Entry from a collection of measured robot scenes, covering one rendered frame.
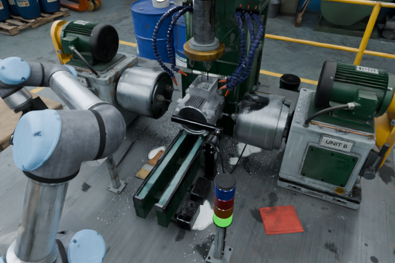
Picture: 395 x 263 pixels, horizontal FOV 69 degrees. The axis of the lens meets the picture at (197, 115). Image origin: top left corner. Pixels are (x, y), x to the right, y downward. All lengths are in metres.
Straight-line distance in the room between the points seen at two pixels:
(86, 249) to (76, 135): 0.42
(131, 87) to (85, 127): 0.82
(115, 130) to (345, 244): 0.98
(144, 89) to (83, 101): 0.62
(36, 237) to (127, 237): 0.51
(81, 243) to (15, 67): 0.53
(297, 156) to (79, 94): 0.86
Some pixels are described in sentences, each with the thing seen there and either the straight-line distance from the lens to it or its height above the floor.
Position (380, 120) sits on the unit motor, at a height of 1.16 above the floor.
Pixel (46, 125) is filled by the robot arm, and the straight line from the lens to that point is 0.61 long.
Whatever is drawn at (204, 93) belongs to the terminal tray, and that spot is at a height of 1.13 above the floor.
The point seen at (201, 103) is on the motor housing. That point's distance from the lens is 1.32.
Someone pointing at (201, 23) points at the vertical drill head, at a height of 1.44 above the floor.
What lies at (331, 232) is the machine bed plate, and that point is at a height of 0.80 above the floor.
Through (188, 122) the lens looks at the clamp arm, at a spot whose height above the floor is 1.02.
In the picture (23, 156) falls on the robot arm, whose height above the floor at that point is 1.46.
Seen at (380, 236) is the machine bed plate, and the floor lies 0.80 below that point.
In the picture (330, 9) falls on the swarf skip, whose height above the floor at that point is 0.40.
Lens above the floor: 1.85
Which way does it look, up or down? 37 degrees down
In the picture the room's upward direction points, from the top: straight up
